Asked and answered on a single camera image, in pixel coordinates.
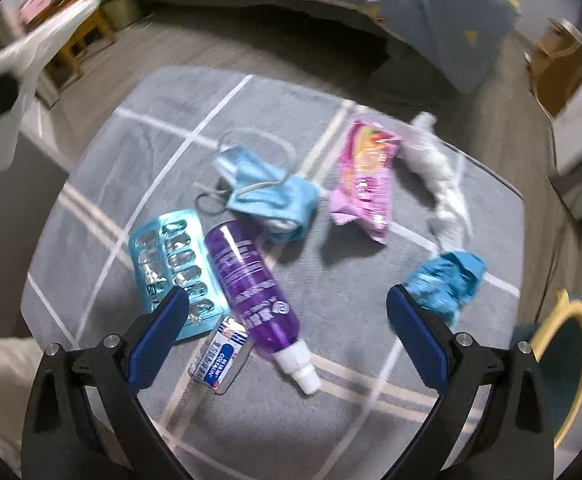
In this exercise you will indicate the bed with blue duvet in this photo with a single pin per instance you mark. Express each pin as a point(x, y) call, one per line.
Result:
point(421, 20)

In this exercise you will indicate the teal blister pack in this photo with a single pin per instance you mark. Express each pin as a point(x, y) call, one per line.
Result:
point(171, 260)

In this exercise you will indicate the wooden cabinet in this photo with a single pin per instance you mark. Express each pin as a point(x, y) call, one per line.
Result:
point(556, 75)

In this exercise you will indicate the grey bed sheet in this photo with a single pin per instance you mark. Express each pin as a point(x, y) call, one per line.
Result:
point(401, 72)

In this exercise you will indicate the wooden nightstand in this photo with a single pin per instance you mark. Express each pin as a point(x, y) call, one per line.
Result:
point(83, 35)

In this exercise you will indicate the blue plastic wrapper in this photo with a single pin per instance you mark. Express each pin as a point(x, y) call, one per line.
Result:
point(446, 285)

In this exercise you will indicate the clear plastic bag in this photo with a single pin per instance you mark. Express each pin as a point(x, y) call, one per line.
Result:
point(36, 55)

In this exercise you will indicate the green waste bin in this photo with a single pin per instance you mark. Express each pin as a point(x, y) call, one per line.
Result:
point(121, 10)

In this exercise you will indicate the pink snack wrapper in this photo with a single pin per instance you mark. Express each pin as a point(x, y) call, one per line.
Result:
point(366, 180)

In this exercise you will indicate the blue face mask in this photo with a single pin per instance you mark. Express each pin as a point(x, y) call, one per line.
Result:
point(286, 200)
point(246, 167)

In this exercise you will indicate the grey plaid cushion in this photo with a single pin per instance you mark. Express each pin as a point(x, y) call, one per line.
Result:
point(361, 410)

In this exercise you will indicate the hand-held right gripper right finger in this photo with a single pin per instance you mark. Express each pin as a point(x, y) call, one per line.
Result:
point(416, 340)

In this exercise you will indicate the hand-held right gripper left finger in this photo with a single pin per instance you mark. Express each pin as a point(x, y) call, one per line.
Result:
point(158, 340)

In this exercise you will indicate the white medicine box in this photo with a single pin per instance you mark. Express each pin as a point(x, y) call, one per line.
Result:
point(221, 355)

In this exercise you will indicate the purple plastic bottle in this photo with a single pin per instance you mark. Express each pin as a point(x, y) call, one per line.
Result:
point(256, 285)

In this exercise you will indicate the pink box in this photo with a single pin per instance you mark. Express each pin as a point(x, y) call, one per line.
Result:
point(38, 5)

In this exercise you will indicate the blue bin with yellow rim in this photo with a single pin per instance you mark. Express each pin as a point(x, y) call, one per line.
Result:
point(566, 375)

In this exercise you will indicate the white tissue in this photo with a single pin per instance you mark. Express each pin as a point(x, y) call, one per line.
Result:
point(441, 175)

